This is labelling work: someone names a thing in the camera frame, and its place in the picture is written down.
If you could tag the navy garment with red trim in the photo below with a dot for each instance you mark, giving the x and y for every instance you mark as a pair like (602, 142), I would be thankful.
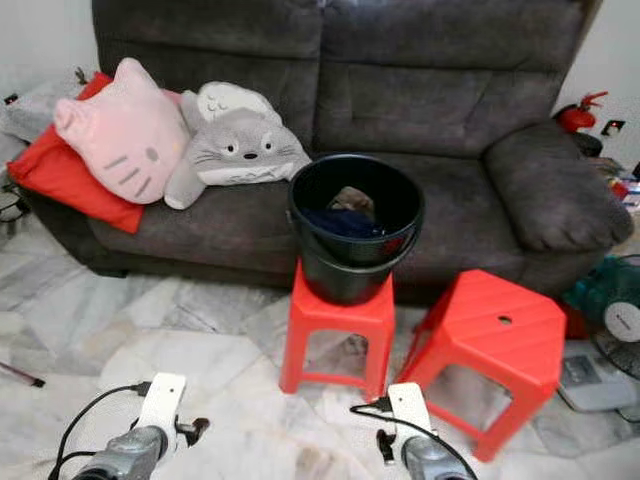
(345, 224)

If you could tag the red plastic stool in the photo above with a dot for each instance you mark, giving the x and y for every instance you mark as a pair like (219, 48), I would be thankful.
(340, 315)
(490, 340)

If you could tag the black plastic bucket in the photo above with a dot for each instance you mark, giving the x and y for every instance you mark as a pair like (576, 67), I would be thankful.
(350, 280)

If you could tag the white flat scale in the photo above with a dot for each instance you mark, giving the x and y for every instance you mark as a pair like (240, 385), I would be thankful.
(595, 380)

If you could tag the khaki brown garment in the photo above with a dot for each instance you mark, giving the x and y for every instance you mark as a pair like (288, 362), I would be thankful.
(352, 198)

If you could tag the green electric fan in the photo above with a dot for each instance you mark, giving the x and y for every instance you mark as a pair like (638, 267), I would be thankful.
(605, 290)

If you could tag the red cushion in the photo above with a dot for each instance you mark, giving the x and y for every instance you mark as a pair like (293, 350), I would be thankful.
(70, 175)

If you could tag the grey white creature plush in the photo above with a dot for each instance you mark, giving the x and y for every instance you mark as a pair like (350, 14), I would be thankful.
(240, 145)

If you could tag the pink cat face pillow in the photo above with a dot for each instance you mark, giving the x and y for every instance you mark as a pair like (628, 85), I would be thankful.
(125, 135)

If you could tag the dark grey fabric sofa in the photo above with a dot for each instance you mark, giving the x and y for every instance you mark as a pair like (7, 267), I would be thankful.
(440, 100)

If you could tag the white lace covered box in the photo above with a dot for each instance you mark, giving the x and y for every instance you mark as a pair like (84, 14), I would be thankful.
(30, 110)

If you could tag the red fire extinguisher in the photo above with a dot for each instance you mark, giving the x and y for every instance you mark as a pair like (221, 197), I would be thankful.
(578, 115)

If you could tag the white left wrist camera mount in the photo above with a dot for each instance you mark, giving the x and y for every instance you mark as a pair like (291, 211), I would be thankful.
(163, 400)

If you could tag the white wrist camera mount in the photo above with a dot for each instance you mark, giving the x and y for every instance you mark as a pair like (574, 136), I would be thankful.
(410, 408)
(163, 400)

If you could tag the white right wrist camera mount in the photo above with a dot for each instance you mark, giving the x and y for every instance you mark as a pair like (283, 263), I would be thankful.
(410, 408)

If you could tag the black wall socket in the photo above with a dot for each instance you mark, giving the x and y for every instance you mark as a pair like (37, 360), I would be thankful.
(11, 98)

